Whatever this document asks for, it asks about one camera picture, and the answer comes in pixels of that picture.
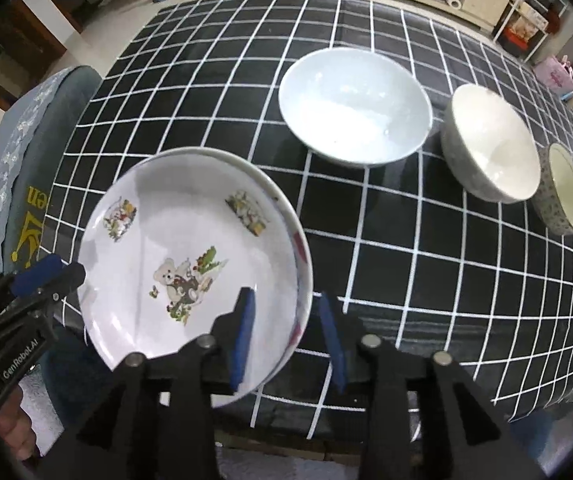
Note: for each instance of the cream floral pattern bowl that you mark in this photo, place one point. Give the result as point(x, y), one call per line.
point(553, 201)

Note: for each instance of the white grey speckled bowl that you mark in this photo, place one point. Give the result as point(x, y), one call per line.
point(488, 147)

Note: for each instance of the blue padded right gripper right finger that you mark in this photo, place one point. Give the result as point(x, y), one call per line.
point(331, 318)

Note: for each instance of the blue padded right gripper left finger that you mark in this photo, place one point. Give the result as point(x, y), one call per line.
point(242, 320)

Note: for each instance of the pink gift bag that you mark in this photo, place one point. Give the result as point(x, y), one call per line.
point(556, 74)

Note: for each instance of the white plate bear print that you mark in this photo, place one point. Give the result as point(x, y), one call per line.
point(125, 308)

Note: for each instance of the white metal shelf rack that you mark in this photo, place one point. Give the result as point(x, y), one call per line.
point(526, 25)

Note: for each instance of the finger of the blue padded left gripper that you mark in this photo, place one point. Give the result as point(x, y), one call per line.
point(39, 274)
point(71, 277)

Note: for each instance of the blue grey lace-covered chair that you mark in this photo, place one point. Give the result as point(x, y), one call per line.
point(34, 133)

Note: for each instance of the light blue white bowl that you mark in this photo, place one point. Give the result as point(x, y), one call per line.
point(355, 107)

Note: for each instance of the person's left hand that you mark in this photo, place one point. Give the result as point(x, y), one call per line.
point(16, 427)

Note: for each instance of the white plate pink flowers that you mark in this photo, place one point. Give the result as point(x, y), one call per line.
point(231, 226)

